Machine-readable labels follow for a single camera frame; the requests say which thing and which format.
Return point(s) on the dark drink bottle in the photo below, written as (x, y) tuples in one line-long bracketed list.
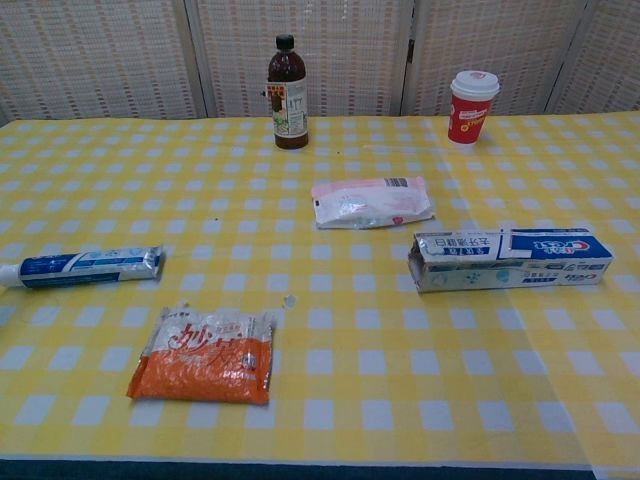
[(287, 110)]

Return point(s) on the pink white plastic packet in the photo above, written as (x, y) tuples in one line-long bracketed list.
[(370, 202)]

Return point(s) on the small silver can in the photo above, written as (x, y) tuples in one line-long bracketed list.
[(75, 267)]

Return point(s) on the woven folding screen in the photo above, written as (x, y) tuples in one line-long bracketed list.
[(100, 50)]

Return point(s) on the red paper cup white lid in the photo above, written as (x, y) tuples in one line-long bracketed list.
[(470, 115)]

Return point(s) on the orange white snack bag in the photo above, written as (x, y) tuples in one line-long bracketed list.
[(200, 372)]

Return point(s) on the blue white toothpaste box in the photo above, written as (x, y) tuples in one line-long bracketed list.
[(500, 260)]

